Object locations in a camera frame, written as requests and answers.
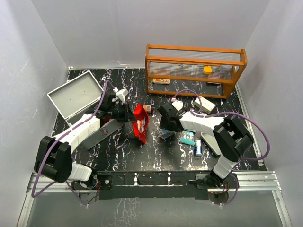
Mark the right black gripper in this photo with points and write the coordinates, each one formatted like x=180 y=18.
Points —
x=164 y=125

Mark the teal white packet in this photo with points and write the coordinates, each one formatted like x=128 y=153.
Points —
x=187 y=137

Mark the yellow block on shelf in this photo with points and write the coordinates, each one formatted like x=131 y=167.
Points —
x=207 y=70

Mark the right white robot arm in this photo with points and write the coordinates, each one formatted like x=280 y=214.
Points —
x=229 y=134

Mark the grey divided tray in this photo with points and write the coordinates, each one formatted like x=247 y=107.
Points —
x=211 y=143

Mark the white medicine box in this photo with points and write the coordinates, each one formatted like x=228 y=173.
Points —
x=205 y=104

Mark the red first aid pouch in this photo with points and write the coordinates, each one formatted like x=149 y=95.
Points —
x=139 y=114

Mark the amber medicine bottle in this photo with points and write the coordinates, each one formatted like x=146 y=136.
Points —
x=148 y=108

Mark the clear bag blue items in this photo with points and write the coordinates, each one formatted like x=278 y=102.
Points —
x=163 y=133

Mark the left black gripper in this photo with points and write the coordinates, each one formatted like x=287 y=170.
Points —
x=130 y=116

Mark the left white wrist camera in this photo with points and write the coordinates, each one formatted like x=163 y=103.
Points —
x=121 y=94

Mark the grey open case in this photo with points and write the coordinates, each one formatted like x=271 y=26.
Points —
x=72 y=100

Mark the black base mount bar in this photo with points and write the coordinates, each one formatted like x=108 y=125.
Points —
x=155 y=184

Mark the blue white can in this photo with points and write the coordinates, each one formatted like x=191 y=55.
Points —
x=198 y=148

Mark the wooden display shelf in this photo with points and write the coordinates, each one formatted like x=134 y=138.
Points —
x=183 y=66

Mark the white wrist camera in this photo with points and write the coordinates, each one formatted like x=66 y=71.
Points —
x=121 y=94
x=177 y=104

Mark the white gauze packet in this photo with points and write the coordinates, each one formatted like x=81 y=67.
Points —
x=141 y=125

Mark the wooden toy block strip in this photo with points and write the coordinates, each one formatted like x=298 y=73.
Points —
x=160 y=81

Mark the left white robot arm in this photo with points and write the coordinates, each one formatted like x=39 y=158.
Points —
x=54 y=157

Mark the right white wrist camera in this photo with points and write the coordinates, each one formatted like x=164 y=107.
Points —
x=177 y=104

